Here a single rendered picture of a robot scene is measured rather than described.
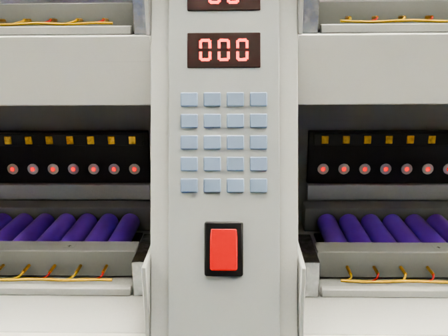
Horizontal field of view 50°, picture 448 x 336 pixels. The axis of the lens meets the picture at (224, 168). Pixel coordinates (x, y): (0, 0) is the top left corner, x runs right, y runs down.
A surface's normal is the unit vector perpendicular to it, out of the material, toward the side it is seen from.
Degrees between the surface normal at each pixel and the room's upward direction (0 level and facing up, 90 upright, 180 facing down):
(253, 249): 90
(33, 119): 90
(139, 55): 107
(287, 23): 90
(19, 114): 90
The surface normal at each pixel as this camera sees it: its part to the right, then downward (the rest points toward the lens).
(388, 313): 0.00, -0.96
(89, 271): -0.03, 0.28
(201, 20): -0.03, -0.01
